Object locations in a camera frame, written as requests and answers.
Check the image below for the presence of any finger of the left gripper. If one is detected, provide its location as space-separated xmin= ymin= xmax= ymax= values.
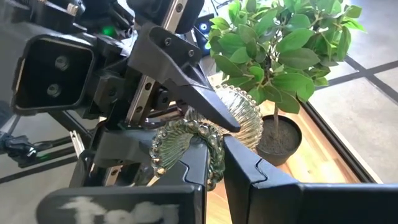
xmin=92 ymin=128 xmax=157 ymax=169
xmin=128 ymin=24 xmax=243 ymax=134

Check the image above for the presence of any black aluminium table frame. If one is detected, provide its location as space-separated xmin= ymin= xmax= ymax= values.
xmin=298 ymin=101 xmax=379 ymax=184

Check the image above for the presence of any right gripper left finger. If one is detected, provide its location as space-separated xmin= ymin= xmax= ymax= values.
xmin=35 ymin=136 xmax=209 ymax=224

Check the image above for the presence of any clear glass candle holder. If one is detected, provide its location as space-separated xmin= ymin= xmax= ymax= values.
xmin=149 ymin=83 xmax=264 ymax=192

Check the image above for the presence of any green potted plant black pot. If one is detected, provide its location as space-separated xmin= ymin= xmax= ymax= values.
xmin=205 ymin=0 xmax=368 ymax=167

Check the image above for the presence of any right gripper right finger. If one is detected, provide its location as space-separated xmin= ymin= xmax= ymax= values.
xmin=223 ymin=135 xmax=398 ymax=224

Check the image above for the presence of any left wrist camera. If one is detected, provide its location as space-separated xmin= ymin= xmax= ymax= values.
xmin=11 ymin=33 xmax=96 ymax=113

